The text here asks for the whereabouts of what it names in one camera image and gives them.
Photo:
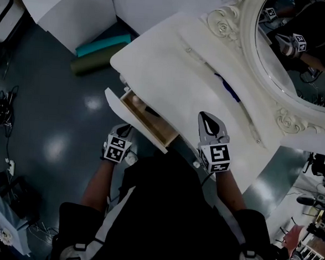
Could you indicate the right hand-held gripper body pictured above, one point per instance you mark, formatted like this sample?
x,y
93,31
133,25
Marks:
x,y
219,155

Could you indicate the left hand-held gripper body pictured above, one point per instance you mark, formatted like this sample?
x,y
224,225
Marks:
x,y
116,149

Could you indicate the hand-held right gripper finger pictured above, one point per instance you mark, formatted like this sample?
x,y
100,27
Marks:
x,y
218,127
202,129

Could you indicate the white wooden drawer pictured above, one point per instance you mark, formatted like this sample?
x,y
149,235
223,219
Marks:
x,y
140,130

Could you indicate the person's left forearm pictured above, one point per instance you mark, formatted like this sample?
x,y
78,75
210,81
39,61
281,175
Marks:
x,y
97,183

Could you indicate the person's right forearm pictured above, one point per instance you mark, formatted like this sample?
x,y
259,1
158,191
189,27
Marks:
x,y
229,192

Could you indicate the white round knob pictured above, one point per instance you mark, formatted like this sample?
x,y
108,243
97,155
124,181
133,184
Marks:
x,y
196,165
131,158

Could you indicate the white dressing table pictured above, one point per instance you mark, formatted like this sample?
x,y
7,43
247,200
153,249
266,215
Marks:
x,y
166,71

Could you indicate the olive rolled mat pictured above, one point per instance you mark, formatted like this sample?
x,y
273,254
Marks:
x,y
89,63

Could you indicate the person's black clothing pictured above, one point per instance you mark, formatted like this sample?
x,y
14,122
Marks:
x,y
168,210

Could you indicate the teal rolled mat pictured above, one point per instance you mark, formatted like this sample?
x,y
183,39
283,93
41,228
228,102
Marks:
x,y
101,46

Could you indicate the white cluttered workbench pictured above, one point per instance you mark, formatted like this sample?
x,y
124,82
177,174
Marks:
x,y
284,218

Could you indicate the white ornate oval mirror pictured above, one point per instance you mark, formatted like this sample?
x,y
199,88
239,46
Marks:
x,y
250,27

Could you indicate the white power strip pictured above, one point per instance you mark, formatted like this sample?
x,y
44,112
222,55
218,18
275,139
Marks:
x,y
10,167

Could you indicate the pink cloth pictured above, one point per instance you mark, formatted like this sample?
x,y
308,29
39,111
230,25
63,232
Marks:
x,y
293,238

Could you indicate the white square cabinet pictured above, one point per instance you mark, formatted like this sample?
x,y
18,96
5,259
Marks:
x,y
65,11

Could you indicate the white case with black trim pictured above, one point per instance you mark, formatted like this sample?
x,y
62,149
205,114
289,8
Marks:
x,y
4,15

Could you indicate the black camera rig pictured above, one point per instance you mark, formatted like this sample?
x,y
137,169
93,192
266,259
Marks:
x,y
321,164

